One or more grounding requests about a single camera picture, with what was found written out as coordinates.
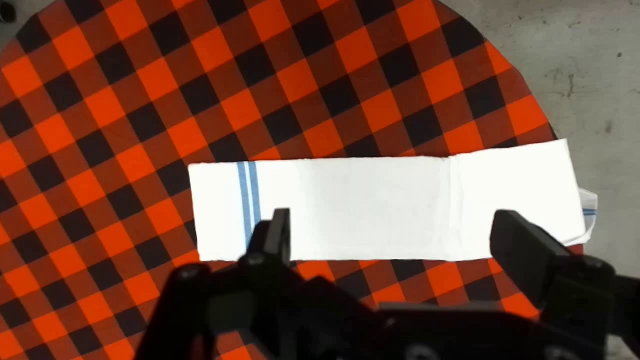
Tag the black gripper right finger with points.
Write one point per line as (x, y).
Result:
(581, 302)

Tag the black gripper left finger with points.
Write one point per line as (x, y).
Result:
(262, 297)

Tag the white towel with blue stripes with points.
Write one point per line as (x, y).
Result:
(390, 208)

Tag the red black plaid tablecloth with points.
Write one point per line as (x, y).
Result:
(107, 102)

